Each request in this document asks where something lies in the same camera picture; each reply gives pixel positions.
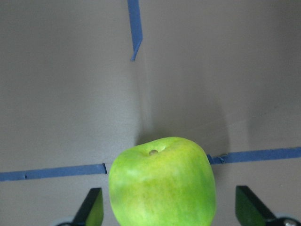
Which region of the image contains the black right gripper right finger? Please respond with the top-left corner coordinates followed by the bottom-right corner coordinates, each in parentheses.
top-left (235, 186), bottom-right (277, 226)

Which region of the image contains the green apple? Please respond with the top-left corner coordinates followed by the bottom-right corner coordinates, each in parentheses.
top-left (109, 137), bottom-right (216, 226)

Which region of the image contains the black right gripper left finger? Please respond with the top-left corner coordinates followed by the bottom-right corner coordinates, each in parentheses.
top-left (72, 187), bottom-right (104, 226)

